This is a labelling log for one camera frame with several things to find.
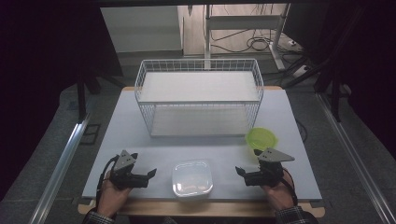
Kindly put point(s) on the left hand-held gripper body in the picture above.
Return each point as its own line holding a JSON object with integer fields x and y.
{"x": 126, "y": 161}

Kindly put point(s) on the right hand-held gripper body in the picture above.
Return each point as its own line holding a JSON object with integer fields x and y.
{"x": 274, "y": 157}

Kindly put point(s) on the green translucent plastic bowl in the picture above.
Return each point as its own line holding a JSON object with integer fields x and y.
{"x": 260, "y": 138}

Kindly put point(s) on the white square bowl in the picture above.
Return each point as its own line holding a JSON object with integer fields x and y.
{"x": 192, "y": 179}

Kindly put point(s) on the person's right hand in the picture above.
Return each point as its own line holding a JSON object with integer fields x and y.
{"x": 278, "y": 196}

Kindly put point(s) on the person's left hand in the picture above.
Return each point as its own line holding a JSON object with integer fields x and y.
{"x": 112, "y": 199}

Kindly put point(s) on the black metal stand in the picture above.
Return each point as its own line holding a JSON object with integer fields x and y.
{"x": 335, "y": 99}
{"x": 81, "y": 99}

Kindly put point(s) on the white power strip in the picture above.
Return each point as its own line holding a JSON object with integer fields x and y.
{"x": 301, "y": 71}

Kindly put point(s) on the white cabinet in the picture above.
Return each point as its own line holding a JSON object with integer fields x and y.
{"x": 141, "y": 29}

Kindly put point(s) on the black floor frame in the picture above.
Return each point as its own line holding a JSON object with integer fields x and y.
{"x": 90, "y": 134}

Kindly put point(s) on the aluminium rail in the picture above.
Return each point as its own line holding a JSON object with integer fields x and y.
{"x": 355, "y": 155}
{"x": 59, "y": 171}

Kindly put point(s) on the white metal desk frame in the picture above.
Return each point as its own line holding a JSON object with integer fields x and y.
{"x": 243, "y": 21}

